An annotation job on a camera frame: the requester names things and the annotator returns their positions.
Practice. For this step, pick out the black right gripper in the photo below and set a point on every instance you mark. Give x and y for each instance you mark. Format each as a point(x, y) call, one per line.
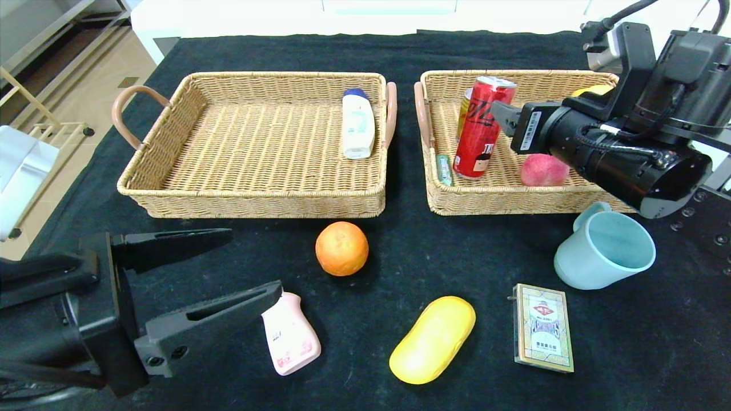
point(529, 131)

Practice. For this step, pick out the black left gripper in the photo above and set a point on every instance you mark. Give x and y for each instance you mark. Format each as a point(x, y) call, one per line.
point(109, 311)

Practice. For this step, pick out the red cola can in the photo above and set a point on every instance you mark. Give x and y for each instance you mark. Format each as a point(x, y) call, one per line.
point(480, 137)

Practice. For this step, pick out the pink plastic bottle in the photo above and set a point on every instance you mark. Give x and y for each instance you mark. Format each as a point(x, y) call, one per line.
point(291, 342)

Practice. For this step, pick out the light blue plastic mug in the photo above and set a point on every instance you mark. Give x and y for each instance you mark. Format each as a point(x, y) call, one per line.
point(599, 251)

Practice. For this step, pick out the yellow mango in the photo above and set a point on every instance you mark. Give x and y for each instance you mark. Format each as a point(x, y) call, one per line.
point(431, 342)

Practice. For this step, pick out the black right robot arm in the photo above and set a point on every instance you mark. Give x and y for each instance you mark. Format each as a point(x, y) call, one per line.
point(657, 171)

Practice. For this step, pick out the wicker basket holding food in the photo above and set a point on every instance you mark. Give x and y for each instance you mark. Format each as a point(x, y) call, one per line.
point(457, 194)

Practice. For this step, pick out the wicker basket holding lotion bottle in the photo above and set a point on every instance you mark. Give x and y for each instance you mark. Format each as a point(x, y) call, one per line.
point(257, 142)

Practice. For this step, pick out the gold energy drink can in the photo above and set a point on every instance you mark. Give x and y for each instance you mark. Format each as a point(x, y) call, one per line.
point(464, 114)

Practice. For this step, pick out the pink peach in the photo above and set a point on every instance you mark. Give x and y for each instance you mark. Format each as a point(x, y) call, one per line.
point(542, 171)

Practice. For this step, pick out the small green tube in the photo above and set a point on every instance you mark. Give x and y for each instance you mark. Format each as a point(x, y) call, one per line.
point(444, 170)

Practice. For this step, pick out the yellow pear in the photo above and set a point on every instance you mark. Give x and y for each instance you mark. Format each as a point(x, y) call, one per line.
point(594, 89)

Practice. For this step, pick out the white lotion bottle blue cap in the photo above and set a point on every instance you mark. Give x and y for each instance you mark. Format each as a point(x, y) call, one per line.
point(358, 128)

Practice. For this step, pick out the orange fruit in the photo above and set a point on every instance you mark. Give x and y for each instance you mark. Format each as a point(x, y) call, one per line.
point(341, 249)

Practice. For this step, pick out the white cabinet doors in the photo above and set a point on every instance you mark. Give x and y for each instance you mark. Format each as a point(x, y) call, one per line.
point(685, 14)

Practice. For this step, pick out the playing card box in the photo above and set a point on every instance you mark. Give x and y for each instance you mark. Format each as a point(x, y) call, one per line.
point(542, 328)

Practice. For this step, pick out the white low cabinet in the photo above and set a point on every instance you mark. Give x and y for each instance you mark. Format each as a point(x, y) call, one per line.
point(171, 23)

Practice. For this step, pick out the grey metal shelf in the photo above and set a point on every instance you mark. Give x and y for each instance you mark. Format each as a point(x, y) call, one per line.
point(34, 17)

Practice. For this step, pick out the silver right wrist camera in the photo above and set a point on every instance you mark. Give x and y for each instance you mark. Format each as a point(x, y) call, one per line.
point(605, 51)

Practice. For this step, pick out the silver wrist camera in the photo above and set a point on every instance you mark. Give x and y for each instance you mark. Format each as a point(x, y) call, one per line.
point(605, 51)
point(23, 177)

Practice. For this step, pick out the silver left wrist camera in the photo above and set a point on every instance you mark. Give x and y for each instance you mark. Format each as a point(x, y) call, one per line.
point(23, 177)

